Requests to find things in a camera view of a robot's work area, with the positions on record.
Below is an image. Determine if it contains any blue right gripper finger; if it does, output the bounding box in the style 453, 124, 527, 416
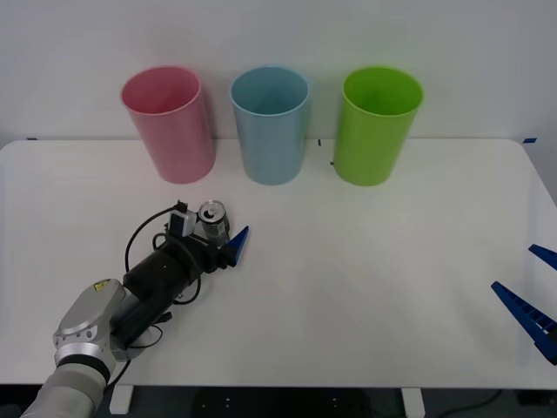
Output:
490, 280, 557, 367
527, 244, 557, 270

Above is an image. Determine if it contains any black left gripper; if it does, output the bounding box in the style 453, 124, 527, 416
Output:
173, 225, 251, 275

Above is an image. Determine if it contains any black and silver drink can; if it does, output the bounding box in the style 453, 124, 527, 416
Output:
198, 199, 232, 247

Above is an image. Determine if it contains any pale blue plastic bin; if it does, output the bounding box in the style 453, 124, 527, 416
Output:
229, 64, 311, 186

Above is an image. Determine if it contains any pink plastic bin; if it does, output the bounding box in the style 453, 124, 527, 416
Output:
120, 65, 218, 185

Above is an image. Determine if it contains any white table leg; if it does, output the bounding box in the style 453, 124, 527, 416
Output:
108, 386, 133, 415
400, 388, 426, 417

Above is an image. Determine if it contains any green plastic bin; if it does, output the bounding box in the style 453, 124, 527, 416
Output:
333, 65, 426, 187

